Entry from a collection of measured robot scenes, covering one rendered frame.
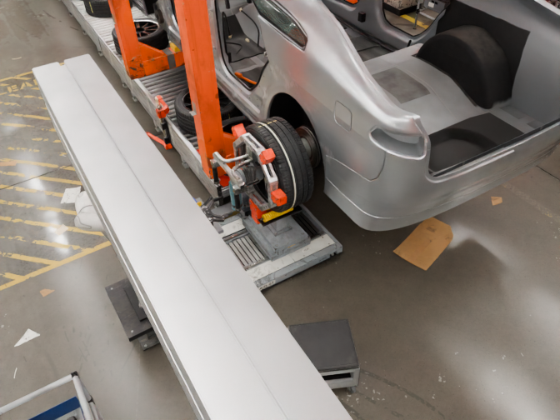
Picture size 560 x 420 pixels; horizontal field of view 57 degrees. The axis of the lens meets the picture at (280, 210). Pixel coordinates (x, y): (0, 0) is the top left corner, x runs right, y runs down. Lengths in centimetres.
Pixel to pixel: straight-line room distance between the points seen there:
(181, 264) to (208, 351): 10
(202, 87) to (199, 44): 31
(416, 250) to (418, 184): 135
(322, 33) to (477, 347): 233
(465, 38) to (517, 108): 69
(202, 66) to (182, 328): 332
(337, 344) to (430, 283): 113
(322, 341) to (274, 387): 298
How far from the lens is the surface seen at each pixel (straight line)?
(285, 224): 411
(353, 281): 409
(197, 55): 364
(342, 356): 330
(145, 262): 46
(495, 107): 449
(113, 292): 385
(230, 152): 416
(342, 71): 311
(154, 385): 371
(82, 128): 65
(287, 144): 346
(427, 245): 443
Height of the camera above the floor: 315
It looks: 43 degrees down
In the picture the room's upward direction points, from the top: 2 degrees counter-clockwise
